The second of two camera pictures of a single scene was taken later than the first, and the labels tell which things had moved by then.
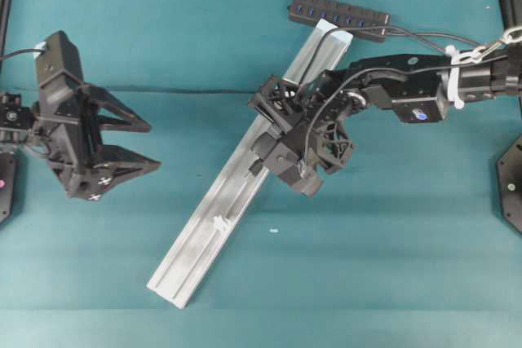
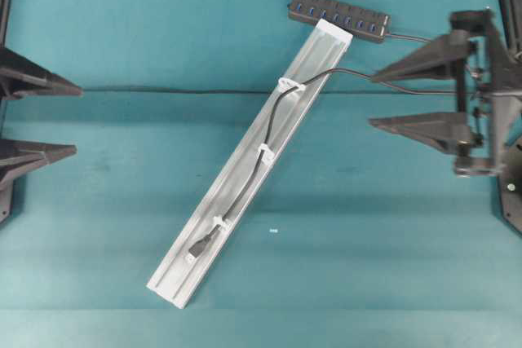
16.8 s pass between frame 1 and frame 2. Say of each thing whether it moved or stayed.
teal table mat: stayed
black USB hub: stayed
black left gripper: moved
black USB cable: moved
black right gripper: moved
